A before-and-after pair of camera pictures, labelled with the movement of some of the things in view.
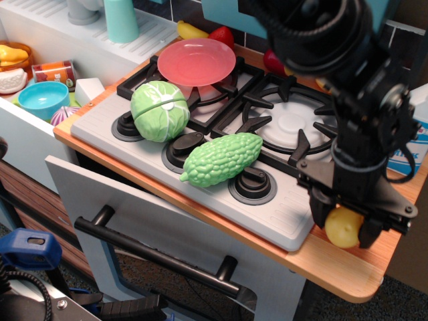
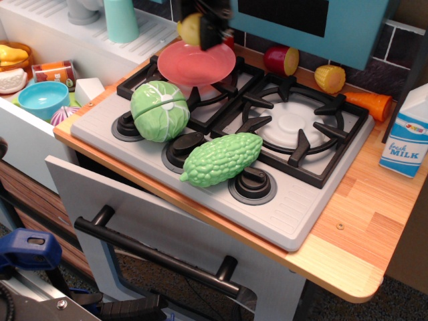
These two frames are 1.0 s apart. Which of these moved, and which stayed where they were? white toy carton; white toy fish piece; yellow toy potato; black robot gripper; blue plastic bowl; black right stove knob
Moved: yellow toy potato; black robot gripper
Stayed: blue plastic bowl; white toy fish piece; black right stove knob; white toy carton
